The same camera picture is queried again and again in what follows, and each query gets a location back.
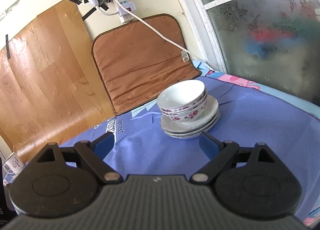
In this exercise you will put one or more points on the blue patterned tablecloth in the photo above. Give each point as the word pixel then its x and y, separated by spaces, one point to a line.
pixel 149 143

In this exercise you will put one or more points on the brown seat cushion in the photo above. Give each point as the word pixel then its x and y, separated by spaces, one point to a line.
pixel 136 63

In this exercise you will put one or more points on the white power strip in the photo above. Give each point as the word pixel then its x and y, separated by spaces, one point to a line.
pixel 123 15

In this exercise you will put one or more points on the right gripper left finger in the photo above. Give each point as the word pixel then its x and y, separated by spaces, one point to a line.
pixel 91 156

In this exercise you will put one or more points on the large floral plate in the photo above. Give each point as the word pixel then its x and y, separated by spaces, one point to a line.
pixel 204 118

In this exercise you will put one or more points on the frosted floral window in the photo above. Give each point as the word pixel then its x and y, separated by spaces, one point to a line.
pixel 271 42

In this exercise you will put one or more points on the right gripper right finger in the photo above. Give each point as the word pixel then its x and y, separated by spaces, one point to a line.
pixel 220 156

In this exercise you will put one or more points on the floral bowl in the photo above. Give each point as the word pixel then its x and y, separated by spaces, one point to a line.
pixel 187 108
pixel 184 93
pixel 188 115

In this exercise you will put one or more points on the wood pattern vinyl sheet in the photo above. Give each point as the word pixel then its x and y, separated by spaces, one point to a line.
pixel 50 88

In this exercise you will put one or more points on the white enamel mug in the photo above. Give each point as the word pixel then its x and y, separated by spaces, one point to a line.
pixel 13 164

